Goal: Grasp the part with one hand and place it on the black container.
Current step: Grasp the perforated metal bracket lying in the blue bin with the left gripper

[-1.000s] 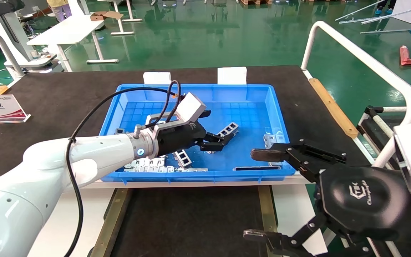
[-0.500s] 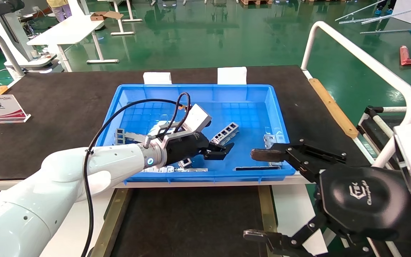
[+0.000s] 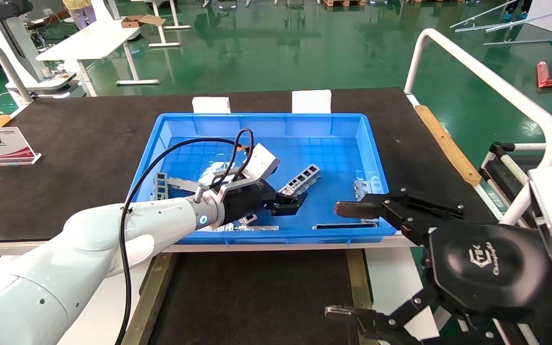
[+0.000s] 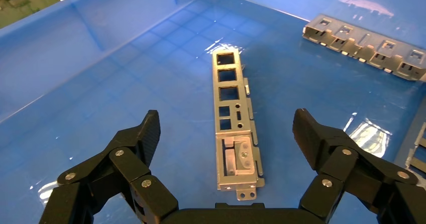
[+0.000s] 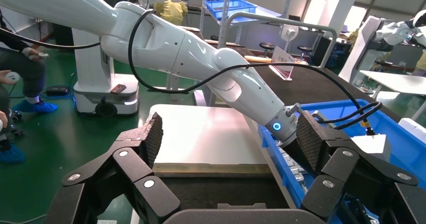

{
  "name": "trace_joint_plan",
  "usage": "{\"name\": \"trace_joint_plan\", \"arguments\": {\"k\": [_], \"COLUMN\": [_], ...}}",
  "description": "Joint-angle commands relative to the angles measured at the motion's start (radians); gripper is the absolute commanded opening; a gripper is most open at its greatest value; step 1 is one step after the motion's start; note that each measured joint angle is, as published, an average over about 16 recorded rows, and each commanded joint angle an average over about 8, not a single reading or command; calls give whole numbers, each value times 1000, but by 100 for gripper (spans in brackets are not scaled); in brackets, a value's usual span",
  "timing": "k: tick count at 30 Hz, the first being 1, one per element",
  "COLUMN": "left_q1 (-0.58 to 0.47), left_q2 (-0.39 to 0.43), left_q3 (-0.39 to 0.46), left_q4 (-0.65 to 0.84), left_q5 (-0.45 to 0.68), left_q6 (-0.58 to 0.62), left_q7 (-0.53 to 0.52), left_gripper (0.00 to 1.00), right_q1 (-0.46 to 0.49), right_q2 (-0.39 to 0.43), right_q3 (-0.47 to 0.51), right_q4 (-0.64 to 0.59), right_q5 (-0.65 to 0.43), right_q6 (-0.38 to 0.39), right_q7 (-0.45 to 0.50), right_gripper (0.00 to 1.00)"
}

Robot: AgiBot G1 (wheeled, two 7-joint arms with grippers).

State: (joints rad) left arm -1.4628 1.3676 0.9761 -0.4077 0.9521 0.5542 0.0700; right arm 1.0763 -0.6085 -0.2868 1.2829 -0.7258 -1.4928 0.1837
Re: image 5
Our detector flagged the blue plastic bin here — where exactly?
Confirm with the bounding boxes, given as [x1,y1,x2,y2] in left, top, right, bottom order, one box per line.
[258,98,426,224]

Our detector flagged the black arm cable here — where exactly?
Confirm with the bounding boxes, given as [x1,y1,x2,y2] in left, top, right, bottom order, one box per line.
[127,9,383,136]

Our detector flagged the white robot with column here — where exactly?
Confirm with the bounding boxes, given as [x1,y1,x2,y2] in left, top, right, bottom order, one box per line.
[339,9,426,83]

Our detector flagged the blue bin on shelf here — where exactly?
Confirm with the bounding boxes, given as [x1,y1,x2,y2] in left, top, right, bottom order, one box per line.
[203,0,259,21]

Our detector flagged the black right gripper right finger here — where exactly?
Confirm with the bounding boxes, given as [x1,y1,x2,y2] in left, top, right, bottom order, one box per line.
[295,109,419,220]

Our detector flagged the black power adapter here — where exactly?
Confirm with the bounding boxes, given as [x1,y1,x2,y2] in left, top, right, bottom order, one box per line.
[45,86,70,97]

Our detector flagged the blue shoe cover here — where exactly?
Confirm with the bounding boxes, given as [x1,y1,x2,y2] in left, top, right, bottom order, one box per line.
[13,100,58,114]
[0,144,27,165]

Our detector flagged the dark smartphone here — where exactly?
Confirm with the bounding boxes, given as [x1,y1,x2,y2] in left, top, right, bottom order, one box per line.
[110,84,128,95]

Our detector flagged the acrylic sign with red stripe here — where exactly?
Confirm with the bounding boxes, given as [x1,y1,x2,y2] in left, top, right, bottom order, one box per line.
[269,46,297,82]

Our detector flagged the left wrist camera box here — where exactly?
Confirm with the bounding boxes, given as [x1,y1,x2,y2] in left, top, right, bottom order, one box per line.
[351,134,392,163]

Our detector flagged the grey tube rail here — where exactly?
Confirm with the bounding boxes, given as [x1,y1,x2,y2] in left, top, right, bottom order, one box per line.
[218,11,338,69]

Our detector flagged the small white fan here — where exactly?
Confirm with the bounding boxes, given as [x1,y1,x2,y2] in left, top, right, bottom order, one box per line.
[279,24,299,52]

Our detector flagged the black round stool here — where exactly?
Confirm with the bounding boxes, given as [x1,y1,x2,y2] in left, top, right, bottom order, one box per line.
[297,45,313,62]
[259,42,275,57]

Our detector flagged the flat grey metal bracket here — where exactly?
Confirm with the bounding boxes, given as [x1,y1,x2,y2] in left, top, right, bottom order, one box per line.
[279,146,308,184]

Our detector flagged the white foam block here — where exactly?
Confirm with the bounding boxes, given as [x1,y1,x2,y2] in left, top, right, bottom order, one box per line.
[398,118,426,144]

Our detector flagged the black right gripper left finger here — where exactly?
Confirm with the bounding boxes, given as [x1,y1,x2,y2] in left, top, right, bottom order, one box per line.
[61,111,181,220]

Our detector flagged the dark long work table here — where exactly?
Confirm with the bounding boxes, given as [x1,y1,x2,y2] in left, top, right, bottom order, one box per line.
[199,39,402,124]

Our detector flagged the person in yellow jacket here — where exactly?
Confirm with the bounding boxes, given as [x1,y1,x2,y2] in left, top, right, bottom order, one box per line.
[153,0,189,26]

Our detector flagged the person in dark clothes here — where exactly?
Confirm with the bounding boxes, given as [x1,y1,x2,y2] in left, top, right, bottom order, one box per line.
[0,8,47,105]

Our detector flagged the white desk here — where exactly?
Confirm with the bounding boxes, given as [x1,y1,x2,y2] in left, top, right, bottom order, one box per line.
[359,70,426,97]

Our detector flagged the white robot base with column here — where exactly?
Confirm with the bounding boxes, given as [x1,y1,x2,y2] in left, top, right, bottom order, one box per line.
[72,28,141,118]

